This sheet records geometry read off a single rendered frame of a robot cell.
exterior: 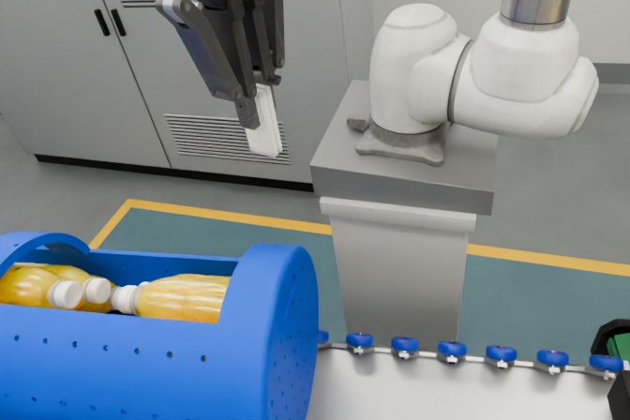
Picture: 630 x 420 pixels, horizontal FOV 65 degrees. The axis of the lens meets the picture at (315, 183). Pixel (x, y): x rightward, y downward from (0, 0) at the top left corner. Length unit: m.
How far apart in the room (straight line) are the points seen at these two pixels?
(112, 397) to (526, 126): 0.73
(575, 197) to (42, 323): 2.33
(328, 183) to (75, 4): 1.81
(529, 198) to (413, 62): 1.75
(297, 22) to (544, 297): 1.46
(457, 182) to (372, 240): 0.25
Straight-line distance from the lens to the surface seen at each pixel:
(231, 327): 0.60
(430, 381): 0.87
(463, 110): 0.91
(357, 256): 1.16
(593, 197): 2.66
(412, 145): 1.00
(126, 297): 0.74
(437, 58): 0.91
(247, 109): 0.43
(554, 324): 2.12
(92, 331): 0.68
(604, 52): 3.43
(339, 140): 1.07
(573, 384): 0.91
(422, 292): 1.21
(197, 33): 0.37
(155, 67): 2.49
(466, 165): 1.02
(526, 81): 0.86
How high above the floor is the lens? 1.70
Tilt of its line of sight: 40 degrees down
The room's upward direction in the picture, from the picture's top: 10 degrees counter-clockwise
